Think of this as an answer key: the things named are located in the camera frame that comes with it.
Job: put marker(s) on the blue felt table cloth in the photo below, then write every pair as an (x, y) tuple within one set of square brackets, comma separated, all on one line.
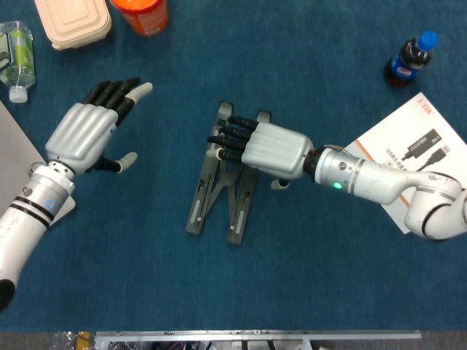
[(146, 291)]

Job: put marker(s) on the yellow object under table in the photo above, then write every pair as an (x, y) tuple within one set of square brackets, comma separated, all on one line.
[(83, 341)]

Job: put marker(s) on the crumpled clear plastic bag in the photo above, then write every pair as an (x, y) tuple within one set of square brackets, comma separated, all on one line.
[(63, 342)]

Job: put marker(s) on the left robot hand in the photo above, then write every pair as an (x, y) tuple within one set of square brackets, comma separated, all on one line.
[(80, 135)]

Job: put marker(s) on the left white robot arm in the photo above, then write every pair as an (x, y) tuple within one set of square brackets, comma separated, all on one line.
[(33, 211)]

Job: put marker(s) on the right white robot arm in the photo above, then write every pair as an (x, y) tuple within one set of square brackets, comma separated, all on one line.
[(376, 182)]

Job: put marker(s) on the black folding laptop stand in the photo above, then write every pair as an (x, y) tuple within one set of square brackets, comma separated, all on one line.
[(237, 218)]

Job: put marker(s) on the grey closed laptop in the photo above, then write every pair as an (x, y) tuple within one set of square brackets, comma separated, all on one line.
[(14, 146)]

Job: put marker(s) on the cola bottle with blue cap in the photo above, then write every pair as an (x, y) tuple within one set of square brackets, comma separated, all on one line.
[(406, 60)]

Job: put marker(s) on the beige lidded food container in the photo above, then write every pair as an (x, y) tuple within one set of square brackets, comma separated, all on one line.
[(73, 22)]

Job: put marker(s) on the aluminium frame rail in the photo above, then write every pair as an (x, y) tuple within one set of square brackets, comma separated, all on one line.
[(255, 334)]

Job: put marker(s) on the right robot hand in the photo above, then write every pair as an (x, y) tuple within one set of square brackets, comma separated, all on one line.
[(277, 149)]

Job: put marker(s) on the clear green-label water bottle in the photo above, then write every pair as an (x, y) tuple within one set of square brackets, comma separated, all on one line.
[(18, 54)]

